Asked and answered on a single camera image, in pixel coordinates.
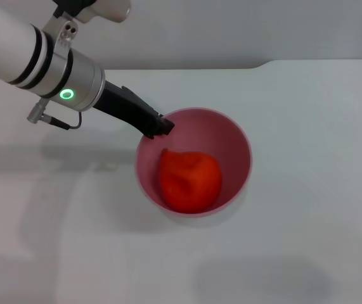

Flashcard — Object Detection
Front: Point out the pink plastic bowl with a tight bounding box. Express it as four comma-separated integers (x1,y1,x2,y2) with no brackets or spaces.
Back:
135,107,253,221

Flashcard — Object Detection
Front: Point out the thin left arm cable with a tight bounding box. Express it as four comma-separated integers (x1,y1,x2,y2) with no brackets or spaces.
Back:
42,111,83,130

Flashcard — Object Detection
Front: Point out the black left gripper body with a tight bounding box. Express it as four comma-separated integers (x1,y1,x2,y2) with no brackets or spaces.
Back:
92,80,164,139

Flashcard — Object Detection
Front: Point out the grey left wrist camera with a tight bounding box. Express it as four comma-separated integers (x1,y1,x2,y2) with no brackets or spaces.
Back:
42,0,132,23

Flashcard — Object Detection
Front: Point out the orange toy tangerine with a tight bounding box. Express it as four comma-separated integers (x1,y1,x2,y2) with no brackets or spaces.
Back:
159,148,223,214

